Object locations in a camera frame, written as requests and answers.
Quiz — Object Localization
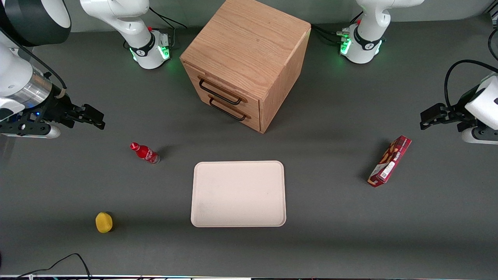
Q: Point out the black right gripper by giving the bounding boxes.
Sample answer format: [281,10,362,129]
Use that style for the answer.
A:
[37,93,106,130]

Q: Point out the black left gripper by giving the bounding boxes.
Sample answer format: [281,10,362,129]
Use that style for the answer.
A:
[420,86,480,132]

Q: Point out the wooden drawer cabinet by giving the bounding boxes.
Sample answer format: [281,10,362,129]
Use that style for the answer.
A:
[180,0,312,134]

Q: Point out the red snack box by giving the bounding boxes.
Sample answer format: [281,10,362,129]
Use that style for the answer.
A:
[367,135,412,188]

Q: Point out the red soda bottle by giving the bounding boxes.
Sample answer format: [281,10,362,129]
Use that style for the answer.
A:
[130,142,161,165]

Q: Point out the beige plastic tray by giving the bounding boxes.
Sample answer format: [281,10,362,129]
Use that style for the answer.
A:
[190,160,287,228]

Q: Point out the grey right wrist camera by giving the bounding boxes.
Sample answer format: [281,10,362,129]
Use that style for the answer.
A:
[0,124,61,139]

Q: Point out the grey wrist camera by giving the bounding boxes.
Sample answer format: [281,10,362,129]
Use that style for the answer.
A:
[461,126,498,145]
[0,124,61,139]

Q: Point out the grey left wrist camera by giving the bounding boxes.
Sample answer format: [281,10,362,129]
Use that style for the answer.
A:
[461,126,498,145]

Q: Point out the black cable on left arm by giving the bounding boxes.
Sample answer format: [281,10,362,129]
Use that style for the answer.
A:
[444,59,498,109]

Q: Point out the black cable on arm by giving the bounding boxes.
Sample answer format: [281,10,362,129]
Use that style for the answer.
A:
[444,59,498,109]
[0,29,67,92]

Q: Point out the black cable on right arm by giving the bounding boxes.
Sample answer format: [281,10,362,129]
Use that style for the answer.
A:
[0,29,67,92]

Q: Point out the black cable loop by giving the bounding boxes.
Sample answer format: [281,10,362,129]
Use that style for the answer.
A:
[488,26,498,62]

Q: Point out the black cables at right base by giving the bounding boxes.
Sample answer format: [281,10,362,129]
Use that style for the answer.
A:
[148,6,188,49]

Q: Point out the black cables at base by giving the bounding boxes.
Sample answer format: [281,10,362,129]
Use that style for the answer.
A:
[148,6,188,49]
[310,12,364,44]

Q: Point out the black cables at left base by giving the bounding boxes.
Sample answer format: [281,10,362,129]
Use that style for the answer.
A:
[310,12,364,44]

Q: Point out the black cable at table edge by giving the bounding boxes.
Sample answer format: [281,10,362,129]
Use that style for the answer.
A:
[16,253,92,280]

